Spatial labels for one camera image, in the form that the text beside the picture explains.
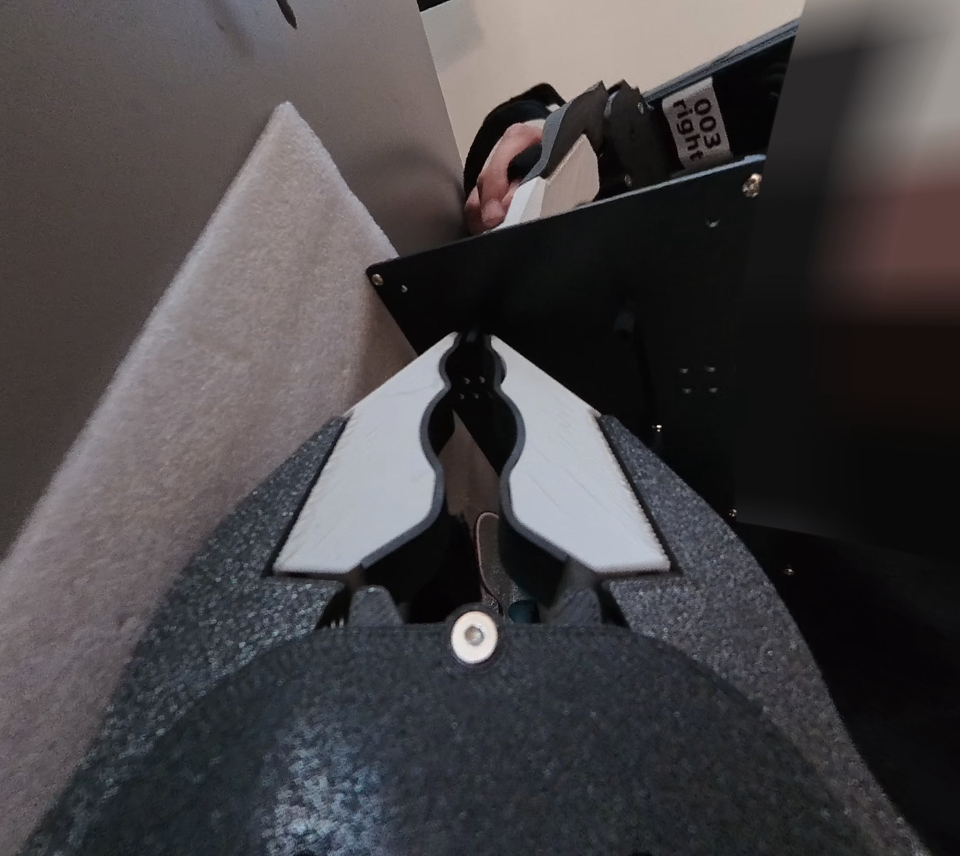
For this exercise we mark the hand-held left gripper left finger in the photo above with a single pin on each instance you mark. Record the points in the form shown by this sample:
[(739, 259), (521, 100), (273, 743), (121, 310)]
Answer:
[(360, 488)]

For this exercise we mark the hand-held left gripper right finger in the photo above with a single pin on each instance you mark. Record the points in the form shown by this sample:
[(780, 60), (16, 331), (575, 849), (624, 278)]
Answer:
[(585, 496)]

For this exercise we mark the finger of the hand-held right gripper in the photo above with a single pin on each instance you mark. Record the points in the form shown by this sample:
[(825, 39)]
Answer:
[(570, 185)]

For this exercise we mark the blue toy robot arm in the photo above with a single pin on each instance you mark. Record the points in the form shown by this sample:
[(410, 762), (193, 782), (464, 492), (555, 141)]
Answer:
[(562, 286)]

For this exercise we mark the dark grey desk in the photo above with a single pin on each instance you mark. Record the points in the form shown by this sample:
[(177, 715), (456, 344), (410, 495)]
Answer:
[(150, 46)]

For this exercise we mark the person's right hand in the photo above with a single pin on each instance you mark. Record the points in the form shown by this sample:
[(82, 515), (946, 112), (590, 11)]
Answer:
[(495, 196)]

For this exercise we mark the white foam sheet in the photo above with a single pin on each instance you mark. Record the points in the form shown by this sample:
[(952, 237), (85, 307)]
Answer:
[(187, 383)]

